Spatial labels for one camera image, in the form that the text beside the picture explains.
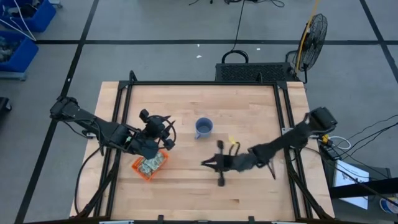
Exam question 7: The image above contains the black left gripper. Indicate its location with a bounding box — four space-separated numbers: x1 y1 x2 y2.
139 108 175 151

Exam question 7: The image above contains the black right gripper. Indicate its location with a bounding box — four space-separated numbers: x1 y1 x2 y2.
200 139 239 187

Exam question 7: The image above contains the blue-grey ceramic mug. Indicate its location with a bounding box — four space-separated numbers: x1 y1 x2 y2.
194 117 215 140

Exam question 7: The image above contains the orange slotted plastic basket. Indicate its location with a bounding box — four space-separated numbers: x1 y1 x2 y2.
131 149 170 182

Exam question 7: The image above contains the black power strip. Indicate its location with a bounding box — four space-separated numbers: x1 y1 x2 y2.
319 144 343 162

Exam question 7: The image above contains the white paper sheet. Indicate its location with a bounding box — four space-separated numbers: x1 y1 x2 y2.
332 159 371 210

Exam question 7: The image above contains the blue plastic bin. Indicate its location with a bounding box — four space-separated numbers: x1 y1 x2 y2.
0 30 40 74
0 0 57 34

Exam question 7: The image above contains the grey cart base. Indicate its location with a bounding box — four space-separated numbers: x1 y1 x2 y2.
0 70 28 82

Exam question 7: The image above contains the black floor fan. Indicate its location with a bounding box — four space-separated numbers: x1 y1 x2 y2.
285 13 329 84

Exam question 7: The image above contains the black bar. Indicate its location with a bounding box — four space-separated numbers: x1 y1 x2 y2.
328 177 398 200

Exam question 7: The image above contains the blue white tape roll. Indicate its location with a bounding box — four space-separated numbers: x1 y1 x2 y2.
379 195 398 215

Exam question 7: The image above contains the black aluminium table frame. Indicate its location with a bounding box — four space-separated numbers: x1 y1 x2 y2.
70 70 336 224

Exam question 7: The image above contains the black computer tower with handle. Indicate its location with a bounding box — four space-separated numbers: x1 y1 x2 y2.
215 49 300 83

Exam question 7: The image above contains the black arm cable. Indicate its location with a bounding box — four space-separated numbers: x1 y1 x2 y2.
73 146 104 215

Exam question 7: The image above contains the black floor cable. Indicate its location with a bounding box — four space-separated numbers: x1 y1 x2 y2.
231 0 247 52

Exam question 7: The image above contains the yellow hanging hose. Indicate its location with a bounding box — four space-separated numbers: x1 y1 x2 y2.
294 0 321 74

